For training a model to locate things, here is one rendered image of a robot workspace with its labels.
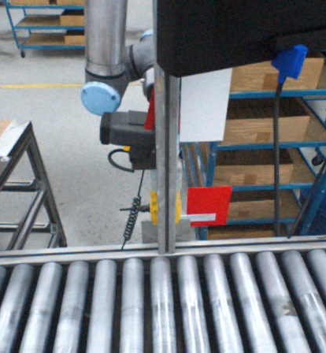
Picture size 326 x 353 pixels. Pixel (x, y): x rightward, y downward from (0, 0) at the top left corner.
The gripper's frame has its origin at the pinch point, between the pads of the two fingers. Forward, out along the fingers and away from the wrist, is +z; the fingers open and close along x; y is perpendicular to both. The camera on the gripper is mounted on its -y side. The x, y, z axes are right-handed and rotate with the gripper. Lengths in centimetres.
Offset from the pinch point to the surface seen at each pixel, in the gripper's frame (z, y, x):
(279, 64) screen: 0.5, -36.2, -5.9
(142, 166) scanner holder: 2.6, -5.1, 6.6
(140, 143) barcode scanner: -0.5, -9.2, 7.5
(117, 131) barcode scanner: -2.0, -10.7, 12.0
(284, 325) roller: 34.1, 0.0, -22.6
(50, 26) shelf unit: -251, 233, 58
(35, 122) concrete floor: -112, 191, 59
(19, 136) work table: -30, 50, 41
